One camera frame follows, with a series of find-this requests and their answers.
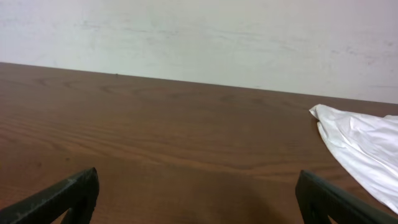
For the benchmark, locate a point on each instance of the white printed t-shirt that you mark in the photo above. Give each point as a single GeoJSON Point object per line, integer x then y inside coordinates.
{"type": "Point", "coordinates": [365, 146]}

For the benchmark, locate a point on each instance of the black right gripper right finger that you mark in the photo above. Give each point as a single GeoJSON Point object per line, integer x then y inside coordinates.
{"type": "Point", "coordinates": [321, 202]}

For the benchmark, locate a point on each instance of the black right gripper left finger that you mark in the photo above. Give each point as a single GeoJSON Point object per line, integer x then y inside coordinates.
{"type": "Point", "coordinates": [74, 197]}

